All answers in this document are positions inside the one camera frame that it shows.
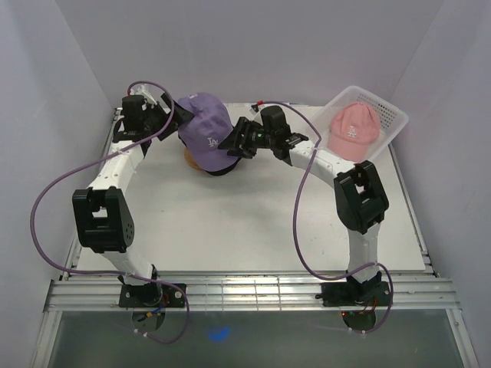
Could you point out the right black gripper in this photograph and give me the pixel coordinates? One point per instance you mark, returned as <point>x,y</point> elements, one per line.
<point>232,141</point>

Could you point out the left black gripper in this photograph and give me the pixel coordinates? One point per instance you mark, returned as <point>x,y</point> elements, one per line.
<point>181,116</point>

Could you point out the purple cap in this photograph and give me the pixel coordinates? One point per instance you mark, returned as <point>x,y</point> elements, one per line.
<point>210,126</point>

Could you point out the black cap gold logo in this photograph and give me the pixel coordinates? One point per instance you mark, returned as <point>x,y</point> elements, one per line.
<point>214,162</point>

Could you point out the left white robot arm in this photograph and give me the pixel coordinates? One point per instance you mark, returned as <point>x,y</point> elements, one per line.
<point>102,216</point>

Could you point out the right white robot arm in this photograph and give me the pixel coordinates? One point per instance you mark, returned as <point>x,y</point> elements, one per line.
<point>360,201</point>

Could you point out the wooden hat stand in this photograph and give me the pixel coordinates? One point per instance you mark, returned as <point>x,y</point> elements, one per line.
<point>190,160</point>

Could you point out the pink cap in basket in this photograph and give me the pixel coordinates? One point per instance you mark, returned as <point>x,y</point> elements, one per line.
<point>352,130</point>

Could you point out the white plastic basket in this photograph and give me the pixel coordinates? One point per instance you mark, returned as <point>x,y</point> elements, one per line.
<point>392,120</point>

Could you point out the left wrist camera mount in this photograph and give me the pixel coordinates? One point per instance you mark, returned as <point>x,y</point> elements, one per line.
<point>142,89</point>

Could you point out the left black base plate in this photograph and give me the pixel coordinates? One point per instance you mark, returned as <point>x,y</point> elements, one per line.
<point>151,295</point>

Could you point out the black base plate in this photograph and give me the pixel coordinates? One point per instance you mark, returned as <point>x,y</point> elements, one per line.
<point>151,295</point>
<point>344,294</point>

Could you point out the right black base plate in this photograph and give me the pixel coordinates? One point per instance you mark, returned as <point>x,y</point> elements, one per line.
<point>344,294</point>

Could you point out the aluminium rail frame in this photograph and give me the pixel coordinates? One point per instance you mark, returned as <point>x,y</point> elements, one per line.
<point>224,293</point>

